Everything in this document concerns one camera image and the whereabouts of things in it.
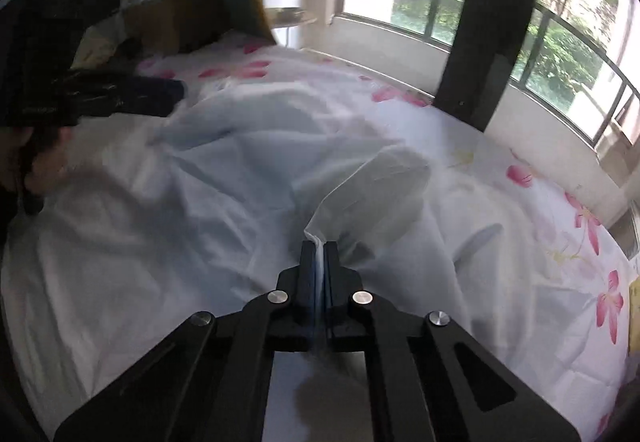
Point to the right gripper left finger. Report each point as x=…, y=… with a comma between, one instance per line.
x=208, y=380

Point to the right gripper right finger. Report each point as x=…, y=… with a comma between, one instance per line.
x=428, y=378

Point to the white sheer large garment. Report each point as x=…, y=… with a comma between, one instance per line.
x=114, y=261

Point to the person left hand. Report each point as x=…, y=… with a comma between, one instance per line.
x=47, y=168

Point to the brown cardboard box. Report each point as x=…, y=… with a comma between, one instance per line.
x=171, y=27

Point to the floral pink bed sheet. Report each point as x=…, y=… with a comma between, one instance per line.
x=540, y=231

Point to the yellow tissue pack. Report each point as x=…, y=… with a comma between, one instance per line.
x=634, y=317

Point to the cardboard box on balcony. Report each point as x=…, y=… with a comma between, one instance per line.
x=618, y=156

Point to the dark balcony railing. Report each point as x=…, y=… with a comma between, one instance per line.
x=559, y=65

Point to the dark window pillar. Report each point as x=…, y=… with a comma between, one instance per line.
x=489, y=38

